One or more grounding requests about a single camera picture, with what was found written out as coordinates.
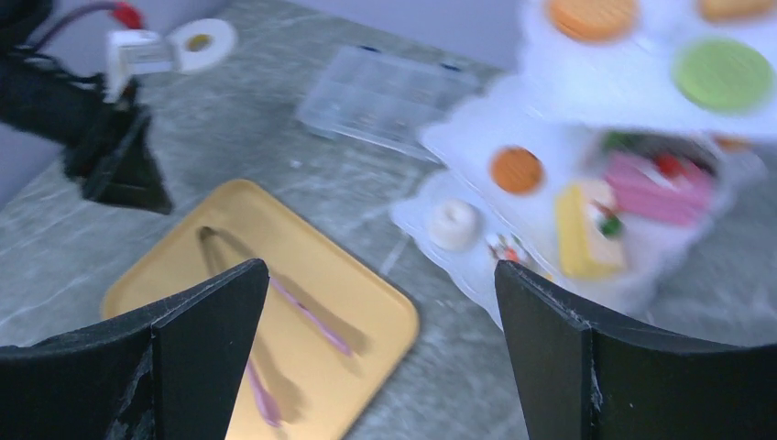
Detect green roll cake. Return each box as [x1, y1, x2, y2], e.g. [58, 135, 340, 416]
[601, 131, 645, 151]

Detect orange round cookie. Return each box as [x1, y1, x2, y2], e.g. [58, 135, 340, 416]
[489, 146, 544, 195]

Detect white three-tier dessert stand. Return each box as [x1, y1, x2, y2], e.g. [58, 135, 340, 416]
[392, 1, 776, 317]

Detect green round macaron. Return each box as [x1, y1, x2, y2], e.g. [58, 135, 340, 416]
[672, 38, 776, 114]

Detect yellow cake piece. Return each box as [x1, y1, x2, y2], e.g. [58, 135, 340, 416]
[554, 179, 628, 281]

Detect yellow square biscuit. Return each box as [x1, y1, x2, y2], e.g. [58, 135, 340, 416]
[696, 0, 776, 23]

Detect white tape roll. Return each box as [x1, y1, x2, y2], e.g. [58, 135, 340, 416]
[167, 18, 238, 74]

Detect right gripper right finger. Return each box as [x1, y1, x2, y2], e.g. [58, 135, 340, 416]
[495, 260, 776, 440]

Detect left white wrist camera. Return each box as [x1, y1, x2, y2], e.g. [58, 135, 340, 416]
[104, 29, 176, 103]

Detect tan waffle round cookie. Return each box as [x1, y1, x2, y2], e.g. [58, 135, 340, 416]
[545, 0, 640, 43]

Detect white round cupcake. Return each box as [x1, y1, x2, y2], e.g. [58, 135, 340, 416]
[426, 198, 481, 252]

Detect pink handled tongs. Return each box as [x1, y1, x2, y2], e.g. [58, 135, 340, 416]
[197, 225, 353, 428]

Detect pink cake with cherry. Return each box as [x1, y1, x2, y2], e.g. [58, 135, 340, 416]
[604, 152, 716, 226]

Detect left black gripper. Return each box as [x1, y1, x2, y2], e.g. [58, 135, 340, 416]
[1, 49, 173, 215]

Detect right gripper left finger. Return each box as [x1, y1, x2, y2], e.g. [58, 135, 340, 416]
[1, 258, 268, 439]

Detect clear plastic compartment box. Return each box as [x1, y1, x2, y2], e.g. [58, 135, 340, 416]
[296, 46, 480, 162]

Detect yellow serving tray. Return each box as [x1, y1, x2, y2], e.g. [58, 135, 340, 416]
[102, 180, 419, 439]

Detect white triangle cake slice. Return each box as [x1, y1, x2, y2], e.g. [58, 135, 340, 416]
[486, 234, 535, 268]

